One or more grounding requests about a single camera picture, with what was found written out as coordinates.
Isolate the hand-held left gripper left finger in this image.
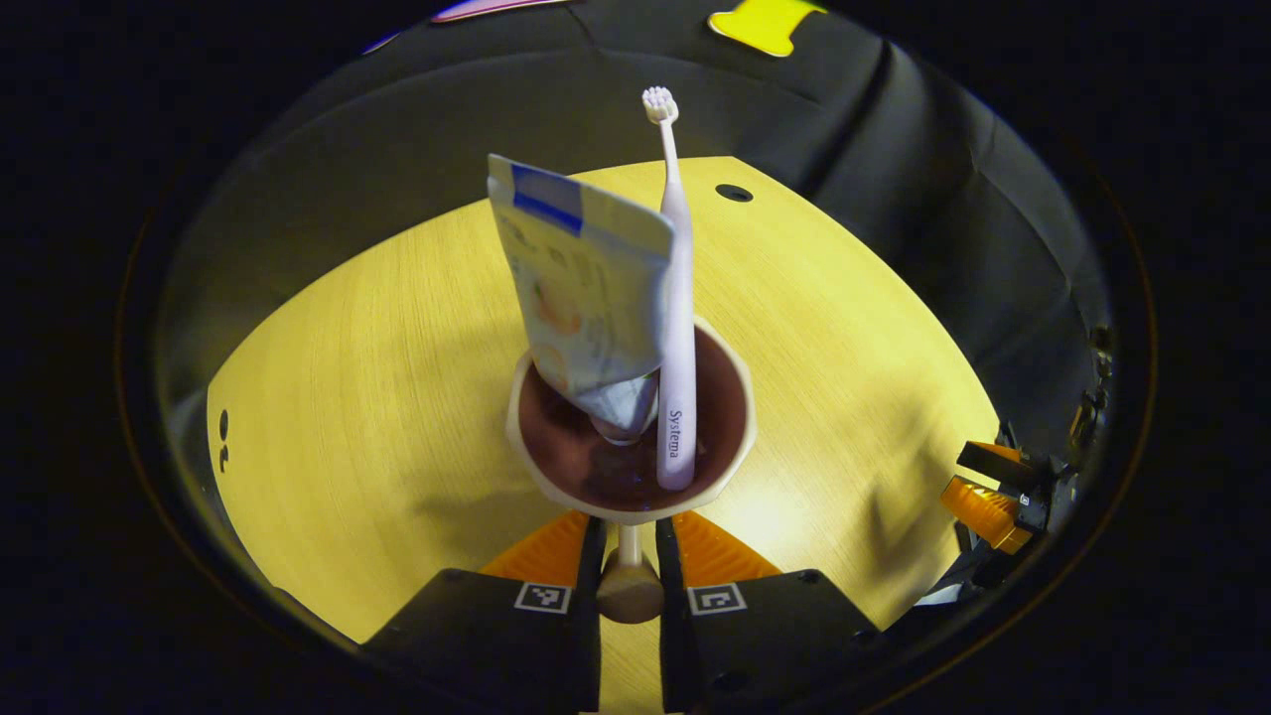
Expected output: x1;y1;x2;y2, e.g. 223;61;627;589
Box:
359;509;607;715

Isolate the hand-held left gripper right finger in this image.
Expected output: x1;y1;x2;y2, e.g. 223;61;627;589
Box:
655;509;883;715

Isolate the beige cup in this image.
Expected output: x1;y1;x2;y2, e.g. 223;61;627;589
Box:
504;316;758;627

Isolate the pale pink toothbrush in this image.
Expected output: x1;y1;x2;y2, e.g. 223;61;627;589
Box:
641;85;699;493

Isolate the white toothpaste tube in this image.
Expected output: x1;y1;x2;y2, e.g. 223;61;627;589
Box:
487;153;678;446

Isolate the black backdrop cloth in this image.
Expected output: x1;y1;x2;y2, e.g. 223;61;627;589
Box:
149;0;1113;478

